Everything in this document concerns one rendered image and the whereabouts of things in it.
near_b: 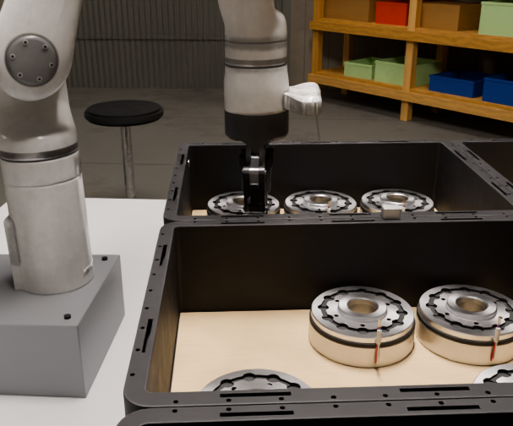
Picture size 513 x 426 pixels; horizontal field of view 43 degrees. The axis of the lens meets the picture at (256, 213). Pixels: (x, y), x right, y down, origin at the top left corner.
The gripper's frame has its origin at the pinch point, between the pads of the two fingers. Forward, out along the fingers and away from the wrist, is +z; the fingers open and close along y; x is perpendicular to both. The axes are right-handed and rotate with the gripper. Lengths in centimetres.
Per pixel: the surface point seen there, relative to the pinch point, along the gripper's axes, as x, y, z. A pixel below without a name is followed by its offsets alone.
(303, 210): 5.9, -9.1, 2.3
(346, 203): 11.9, -11.9, 2.4
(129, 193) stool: -64, -178, 63
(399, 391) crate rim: 11.2, 40.0, -5.0
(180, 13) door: -97, -530, 23
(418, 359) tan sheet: 16.4, 21.7, 5.1
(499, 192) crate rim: 28.4, 1.9, -4.6
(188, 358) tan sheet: -5.4, 22.8, 4.9
